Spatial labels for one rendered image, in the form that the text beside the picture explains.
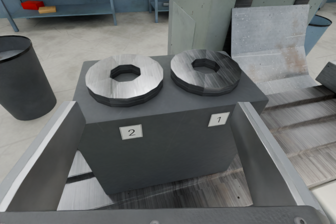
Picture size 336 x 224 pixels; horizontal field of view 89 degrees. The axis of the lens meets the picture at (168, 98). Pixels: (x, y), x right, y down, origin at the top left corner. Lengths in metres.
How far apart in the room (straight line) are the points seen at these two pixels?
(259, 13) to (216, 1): 0.17
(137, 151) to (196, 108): 0.09
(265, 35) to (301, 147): 0.42
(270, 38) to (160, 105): 0.62
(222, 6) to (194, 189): 0.53
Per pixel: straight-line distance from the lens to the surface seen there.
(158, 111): 0.18
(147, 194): 0.34
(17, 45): 2.08
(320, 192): 0.55
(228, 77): 0.22
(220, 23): 0.66
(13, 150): 1.90
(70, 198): 0.36
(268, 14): 0.75
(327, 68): 0.70
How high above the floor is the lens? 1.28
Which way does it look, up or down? 43 degrees down
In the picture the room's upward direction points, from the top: 3 degrees clockwise
